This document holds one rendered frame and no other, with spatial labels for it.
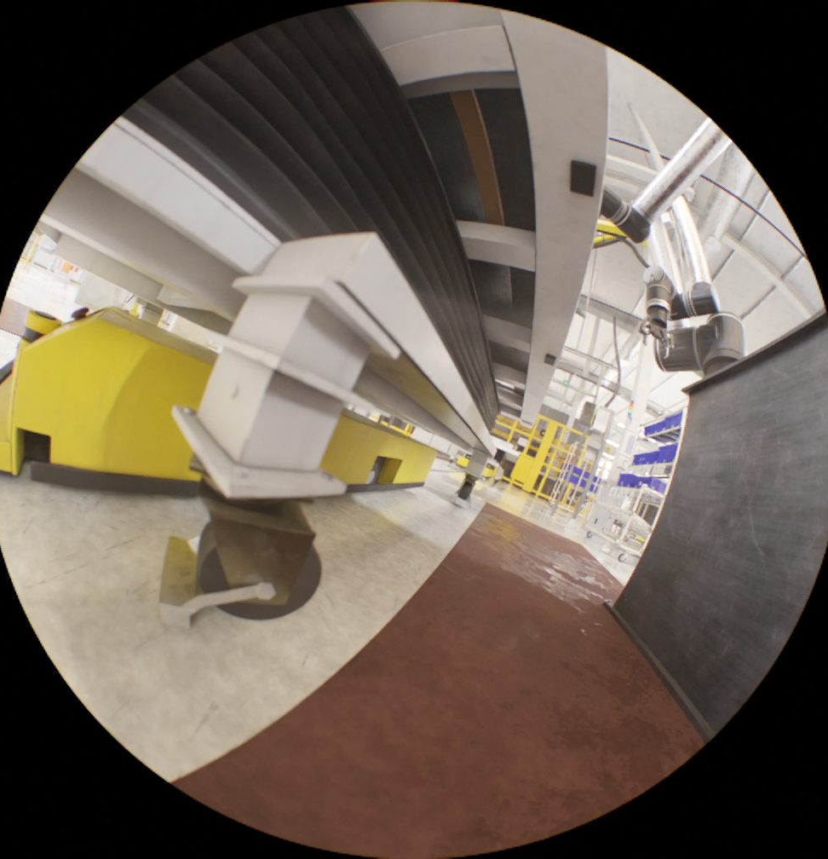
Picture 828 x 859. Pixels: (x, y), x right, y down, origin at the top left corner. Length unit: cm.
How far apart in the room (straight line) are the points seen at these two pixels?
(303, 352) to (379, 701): 37
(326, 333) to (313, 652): 36
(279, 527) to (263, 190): 35
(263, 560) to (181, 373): 30
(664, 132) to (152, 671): 1080
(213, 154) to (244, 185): 5
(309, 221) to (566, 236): 46
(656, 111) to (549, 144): 987
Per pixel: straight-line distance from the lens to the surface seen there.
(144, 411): 47
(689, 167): 115
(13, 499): 54
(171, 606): 33
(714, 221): 879
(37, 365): 46
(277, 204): 35
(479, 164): 69
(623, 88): 1018
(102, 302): 477
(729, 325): 135
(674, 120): 1042
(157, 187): 29
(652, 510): 564
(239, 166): 34
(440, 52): 51
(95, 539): 47
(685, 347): 136
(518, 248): 67
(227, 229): 29
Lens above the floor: 30
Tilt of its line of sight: 1 degrees up
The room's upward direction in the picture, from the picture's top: 24 degrees clockwise
